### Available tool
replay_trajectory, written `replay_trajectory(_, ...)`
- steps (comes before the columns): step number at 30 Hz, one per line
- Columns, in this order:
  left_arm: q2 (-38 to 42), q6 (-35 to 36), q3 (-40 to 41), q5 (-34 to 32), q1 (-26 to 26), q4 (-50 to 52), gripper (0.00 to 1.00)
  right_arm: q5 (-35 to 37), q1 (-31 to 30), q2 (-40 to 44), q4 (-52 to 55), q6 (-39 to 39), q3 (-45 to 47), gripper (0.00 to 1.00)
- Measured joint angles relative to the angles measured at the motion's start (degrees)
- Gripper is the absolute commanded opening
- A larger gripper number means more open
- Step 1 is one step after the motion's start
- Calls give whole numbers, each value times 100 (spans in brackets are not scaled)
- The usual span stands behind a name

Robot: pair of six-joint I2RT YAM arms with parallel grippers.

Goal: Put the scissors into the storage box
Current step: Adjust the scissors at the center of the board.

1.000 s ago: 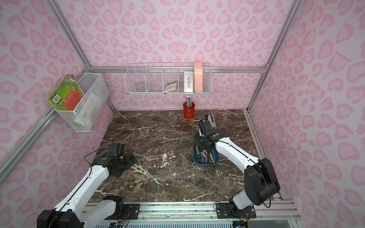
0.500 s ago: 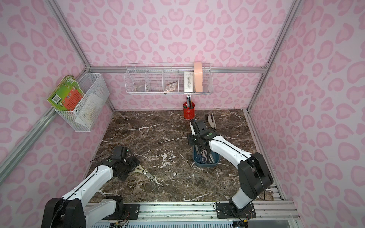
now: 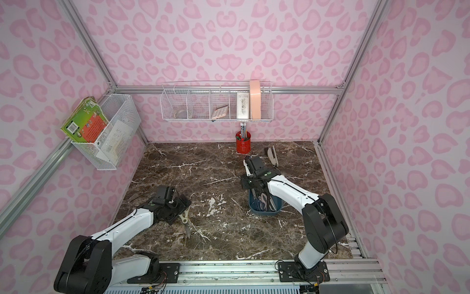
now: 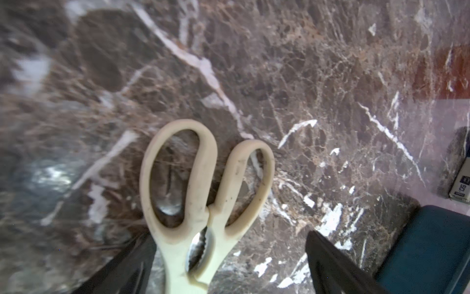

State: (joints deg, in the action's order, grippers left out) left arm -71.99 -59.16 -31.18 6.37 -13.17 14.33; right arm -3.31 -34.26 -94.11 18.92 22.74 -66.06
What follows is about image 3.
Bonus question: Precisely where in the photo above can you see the green red booklet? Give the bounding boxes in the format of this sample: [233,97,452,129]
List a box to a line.
[61,96,108,143]

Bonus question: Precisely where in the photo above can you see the grey stapler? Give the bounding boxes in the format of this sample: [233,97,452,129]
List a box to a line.
[265,146,279,167]

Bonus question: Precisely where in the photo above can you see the teal storage box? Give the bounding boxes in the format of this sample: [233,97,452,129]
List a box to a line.
[248,189,284,216]

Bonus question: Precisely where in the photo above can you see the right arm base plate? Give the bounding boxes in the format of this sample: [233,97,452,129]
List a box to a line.
[275,260,330,284]

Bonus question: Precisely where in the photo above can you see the small calculator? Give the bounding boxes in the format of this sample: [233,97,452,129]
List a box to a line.
[211,105,230,121]

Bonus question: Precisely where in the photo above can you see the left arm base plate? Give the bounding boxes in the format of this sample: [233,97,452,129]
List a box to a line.
[127,263,181,285]

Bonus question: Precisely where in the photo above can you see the pink handled scissors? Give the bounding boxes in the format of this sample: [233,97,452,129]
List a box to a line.
[267,196,278,212]

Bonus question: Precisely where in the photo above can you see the blue handled scissors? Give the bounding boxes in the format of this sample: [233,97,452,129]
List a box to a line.
[259,193,268,211]

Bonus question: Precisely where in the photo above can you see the white wire shelf basket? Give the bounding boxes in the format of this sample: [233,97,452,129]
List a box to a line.
[160,81,274,122]

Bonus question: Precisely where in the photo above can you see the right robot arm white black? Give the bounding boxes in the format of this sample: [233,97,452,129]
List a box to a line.
[241,156,350,270]

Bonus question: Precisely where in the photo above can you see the white mesh side basket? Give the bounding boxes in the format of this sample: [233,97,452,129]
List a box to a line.
[72,94,141,170]

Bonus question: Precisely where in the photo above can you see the white paper in basket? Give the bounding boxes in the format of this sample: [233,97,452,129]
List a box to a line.
[97,120,132,167]

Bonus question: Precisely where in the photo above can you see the cream handled scissors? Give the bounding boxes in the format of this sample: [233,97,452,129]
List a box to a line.
[179,208,191,238]

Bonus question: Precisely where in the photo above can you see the red pen holder cup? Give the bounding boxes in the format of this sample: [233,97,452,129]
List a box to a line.
[236,131,251,154]

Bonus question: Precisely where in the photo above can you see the tape roll on shelf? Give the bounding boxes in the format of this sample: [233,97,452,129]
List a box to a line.
[175,107,188,120]

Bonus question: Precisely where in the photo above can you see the medium black scissors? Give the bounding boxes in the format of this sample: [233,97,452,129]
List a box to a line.
[252,189,262,211]

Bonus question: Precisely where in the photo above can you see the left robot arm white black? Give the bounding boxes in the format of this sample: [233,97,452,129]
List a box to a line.
[53,196,192,294]

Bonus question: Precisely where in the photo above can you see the white patterned box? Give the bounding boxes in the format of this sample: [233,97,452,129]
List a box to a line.
[236,92,250,120]

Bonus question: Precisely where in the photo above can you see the pink box on shelf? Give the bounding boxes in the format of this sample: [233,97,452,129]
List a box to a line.
[250,80,261,120]

